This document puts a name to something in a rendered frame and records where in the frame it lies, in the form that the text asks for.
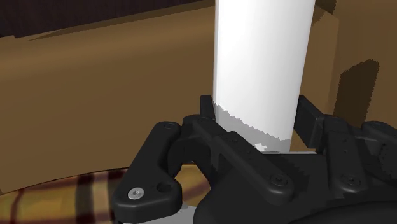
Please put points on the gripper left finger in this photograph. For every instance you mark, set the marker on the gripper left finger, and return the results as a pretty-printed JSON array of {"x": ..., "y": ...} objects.
[{"x": 149, "y": 173}]

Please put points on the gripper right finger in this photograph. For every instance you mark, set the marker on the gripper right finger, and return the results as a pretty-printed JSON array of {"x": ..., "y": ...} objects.
[{"x": 344, "y": 155}]

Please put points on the white cylinder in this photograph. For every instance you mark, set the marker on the white cylinder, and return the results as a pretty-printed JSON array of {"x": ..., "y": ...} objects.
[{"x": 260, "y": 68}]

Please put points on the brown sofa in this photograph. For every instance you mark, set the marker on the brown sofa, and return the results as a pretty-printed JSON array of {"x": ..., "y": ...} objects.
[{"x": 93, "y": 102}]

